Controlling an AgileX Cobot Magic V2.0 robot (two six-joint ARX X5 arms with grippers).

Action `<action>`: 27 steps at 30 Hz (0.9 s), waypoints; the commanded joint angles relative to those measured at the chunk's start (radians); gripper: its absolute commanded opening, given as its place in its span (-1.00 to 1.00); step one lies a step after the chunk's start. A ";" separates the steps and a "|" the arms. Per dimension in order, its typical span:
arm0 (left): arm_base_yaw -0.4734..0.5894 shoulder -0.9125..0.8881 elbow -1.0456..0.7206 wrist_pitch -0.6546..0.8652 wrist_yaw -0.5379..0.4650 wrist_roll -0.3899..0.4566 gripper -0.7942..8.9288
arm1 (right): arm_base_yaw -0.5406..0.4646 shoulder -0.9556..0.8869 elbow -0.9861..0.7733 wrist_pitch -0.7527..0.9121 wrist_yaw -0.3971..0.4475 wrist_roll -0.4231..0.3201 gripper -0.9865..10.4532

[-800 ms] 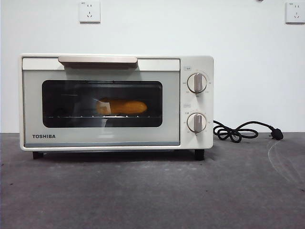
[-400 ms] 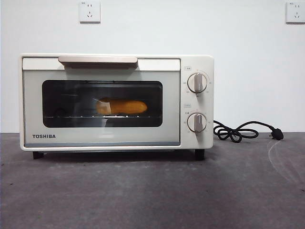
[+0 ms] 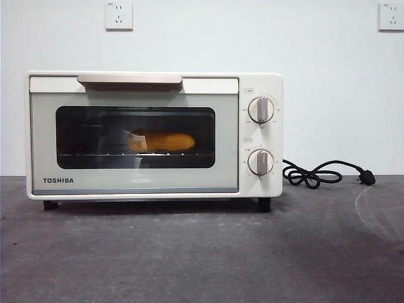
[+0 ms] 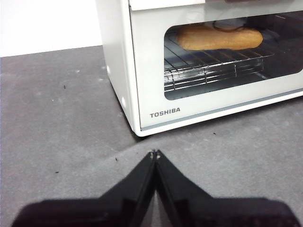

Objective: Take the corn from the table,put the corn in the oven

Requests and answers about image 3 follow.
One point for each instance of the white oven timer knob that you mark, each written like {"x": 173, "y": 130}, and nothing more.
{"x": 261, "y": 162}

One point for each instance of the white oven temperature knob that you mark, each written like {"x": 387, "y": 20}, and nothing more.
{"x": 261, "y": 110}

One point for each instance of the white Toshiba toaster oven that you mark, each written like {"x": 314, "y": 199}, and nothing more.
{"x": 260, "y": 82}

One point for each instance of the white wall socket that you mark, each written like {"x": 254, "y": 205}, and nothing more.
{"x": 392, "y": 17}
{"x": 119, "y": 15}

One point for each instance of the yellow corn cob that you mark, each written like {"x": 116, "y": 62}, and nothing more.
{"x": 167, "y": 142}

